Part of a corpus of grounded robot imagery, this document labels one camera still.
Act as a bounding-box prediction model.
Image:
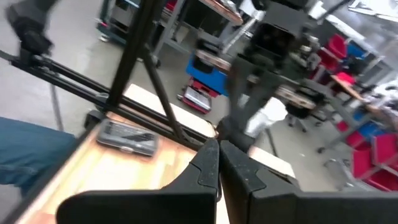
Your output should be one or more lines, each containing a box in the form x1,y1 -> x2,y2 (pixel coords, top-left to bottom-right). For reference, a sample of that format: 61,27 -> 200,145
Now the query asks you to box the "silver wire shelf rack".
317,93 -> 398,192

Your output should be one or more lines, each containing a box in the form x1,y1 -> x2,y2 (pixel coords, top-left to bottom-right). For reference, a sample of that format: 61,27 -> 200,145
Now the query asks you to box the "white trash bin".
245,96 -> 289,139

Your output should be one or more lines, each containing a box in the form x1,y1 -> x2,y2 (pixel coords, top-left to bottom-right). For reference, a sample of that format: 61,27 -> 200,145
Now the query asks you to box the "blue plastic tote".
185,54 -> 229,96

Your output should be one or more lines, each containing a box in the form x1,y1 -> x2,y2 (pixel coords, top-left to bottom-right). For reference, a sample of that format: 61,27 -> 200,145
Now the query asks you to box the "grey metal workbench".
155,0 -> 245,68

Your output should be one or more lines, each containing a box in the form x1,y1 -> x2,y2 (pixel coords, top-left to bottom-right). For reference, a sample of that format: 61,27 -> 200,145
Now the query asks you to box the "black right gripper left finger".
55,138 -> 221,224

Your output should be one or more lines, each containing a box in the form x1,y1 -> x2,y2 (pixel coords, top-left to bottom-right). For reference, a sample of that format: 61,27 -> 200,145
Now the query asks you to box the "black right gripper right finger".
220,140 -> 398,224

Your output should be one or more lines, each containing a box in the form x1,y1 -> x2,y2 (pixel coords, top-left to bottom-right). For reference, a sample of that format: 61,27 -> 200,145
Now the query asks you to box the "dark mesh office chair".
284,99 -> 315,133

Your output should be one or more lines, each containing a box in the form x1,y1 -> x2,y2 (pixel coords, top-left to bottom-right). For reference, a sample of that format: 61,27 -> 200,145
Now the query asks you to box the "red storage bin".
317,32 -> 348,71
351,149 -> 398,192
371,133 -> 398,166

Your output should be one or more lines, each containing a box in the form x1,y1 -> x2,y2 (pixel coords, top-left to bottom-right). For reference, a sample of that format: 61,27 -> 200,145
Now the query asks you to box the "black aluminium table frame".
0,0 -> 299,224

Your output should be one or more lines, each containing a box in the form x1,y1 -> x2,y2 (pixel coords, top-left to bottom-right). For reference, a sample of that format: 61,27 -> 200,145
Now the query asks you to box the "red grey case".
177,77 -> 220,115

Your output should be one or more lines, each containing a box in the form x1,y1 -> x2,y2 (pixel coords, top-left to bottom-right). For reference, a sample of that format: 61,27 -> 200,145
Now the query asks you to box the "person's leg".
0,116 -> 77,197

